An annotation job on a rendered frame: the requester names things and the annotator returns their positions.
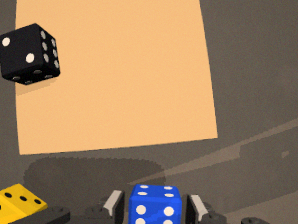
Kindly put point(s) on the blue die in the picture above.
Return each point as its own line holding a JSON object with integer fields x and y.
{"x": 152, "y": 204}

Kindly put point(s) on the yellow die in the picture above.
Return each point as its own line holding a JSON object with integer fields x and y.
{"x": 17, "y": 202}

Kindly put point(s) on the tan square mat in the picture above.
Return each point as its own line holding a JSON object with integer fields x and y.
{"x": 133, "y": 73}

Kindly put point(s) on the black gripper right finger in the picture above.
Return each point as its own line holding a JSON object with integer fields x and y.
{"x": 203, "y": 213}

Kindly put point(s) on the black die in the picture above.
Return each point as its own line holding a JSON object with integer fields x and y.
{"x": 28, "y": 55}

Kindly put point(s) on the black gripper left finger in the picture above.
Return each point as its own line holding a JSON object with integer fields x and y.
{"x": 107, "y": 207}

